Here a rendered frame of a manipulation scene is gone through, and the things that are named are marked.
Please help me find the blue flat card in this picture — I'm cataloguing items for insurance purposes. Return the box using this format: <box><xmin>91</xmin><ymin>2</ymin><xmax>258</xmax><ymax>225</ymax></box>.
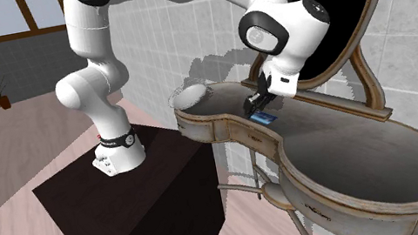
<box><xmin>248</xmin><ymin>107</ymin><xmax>280</xmax><ymax>129</ymax></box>

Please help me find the grey dressing table with mirror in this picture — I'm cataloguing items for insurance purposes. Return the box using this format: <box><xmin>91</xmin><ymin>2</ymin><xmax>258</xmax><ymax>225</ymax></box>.
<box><xmin>154</xmin><ymin>0</ymin><xmax>418</xmax><ymax>235</ymax></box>

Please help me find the dark brown robot stand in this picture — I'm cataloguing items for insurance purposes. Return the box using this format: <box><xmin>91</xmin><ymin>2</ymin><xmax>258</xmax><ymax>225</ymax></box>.
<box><xmin>24</xmin><ymin>110</ymin><xmax>230</xmax><ymax>235</ymax></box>

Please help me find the wooden framed window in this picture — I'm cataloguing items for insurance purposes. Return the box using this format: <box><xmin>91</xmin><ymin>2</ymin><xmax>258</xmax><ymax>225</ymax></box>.
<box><xmin>0</xmin><ymin>0</ymin><xmax>71</xmax><ymax>43</ymax></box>

